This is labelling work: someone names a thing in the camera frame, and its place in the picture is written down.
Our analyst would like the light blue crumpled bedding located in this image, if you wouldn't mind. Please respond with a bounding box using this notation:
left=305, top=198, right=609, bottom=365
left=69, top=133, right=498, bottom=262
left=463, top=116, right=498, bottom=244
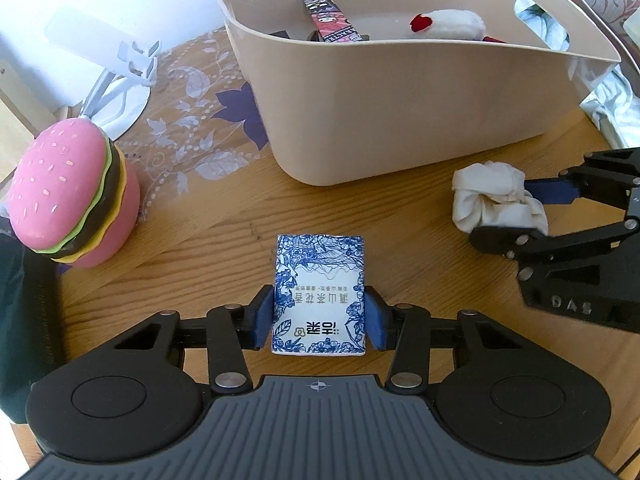
left=514, top=0, right=639, bottom=148

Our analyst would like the blue white tissue pack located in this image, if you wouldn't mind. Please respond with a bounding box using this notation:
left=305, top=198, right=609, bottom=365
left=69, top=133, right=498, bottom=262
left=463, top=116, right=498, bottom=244
left=271, top=234, right=366, bottom=356

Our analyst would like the dark green paper bag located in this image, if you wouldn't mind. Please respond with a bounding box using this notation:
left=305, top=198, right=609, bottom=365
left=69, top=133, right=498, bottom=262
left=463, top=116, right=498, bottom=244
left=0, top=218, right=66, bottom=424

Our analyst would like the white phone stand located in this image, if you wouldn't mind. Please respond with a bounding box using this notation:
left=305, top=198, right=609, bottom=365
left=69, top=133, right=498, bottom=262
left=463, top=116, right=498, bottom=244
left=44, top=9, right=162, bottom=141

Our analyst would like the pink hamburger toy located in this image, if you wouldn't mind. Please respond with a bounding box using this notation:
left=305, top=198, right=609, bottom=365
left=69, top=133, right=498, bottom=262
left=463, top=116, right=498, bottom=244
left=6, top=118, right=140, bottom=268

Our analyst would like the long colourful cartoon box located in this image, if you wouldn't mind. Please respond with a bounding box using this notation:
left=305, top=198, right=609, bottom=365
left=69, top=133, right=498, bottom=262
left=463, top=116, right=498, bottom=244
left=302, top=0, right=362, bottom=44

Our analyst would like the cream white scrunchie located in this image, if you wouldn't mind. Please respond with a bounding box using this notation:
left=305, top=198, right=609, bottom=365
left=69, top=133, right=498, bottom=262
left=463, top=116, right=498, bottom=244
left=451, top=162, right=549, bottom=234

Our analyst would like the white plush cat red bow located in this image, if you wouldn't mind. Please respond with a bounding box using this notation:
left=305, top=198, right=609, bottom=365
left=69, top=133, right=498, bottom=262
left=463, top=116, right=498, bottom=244
left=409, top=9, right=502, bottom=44

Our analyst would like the beige plastic storage bin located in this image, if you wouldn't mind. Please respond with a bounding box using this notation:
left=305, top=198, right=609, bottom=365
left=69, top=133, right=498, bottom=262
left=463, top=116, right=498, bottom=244
left=218, top=0, right=620, bottom=186

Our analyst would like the small black box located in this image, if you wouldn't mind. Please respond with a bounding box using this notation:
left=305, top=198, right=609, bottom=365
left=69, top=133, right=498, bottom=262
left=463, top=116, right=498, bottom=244
left=270, top=30, right=291, bottom=39

